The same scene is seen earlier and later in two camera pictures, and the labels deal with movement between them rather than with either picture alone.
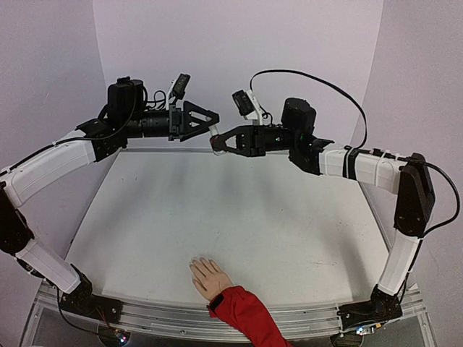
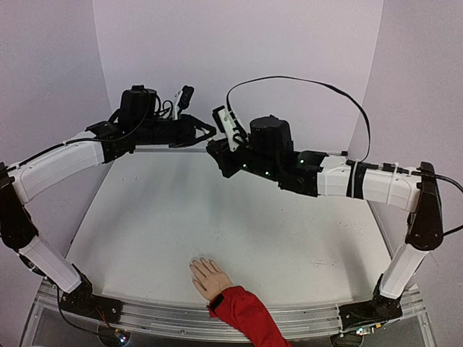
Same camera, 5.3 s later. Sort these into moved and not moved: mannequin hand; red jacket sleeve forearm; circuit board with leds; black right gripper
Moved: black right gripper
Not moved: red jacket sleeve forearm; circuit board with leds; mannequin hand
